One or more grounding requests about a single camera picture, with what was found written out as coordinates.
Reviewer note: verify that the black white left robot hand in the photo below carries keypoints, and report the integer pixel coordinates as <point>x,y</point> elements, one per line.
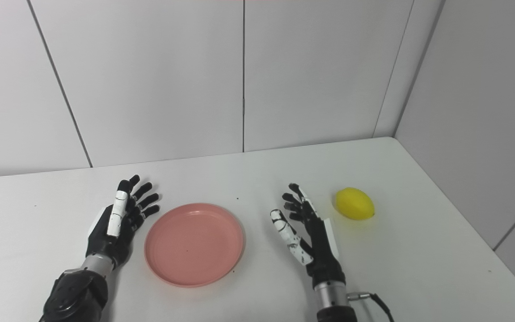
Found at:
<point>110,232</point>

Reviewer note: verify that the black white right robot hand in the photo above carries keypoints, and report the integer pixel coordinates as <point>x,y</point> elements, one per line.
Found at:
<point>322,255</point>

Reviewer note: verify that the yellow lemon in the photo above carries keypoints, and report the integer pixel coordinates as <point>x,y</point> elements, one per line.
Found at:
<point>354,203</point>

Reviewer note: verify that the pink round plate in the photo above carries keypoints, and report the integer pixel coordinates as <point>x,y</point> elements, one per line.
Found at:
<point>194,245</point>

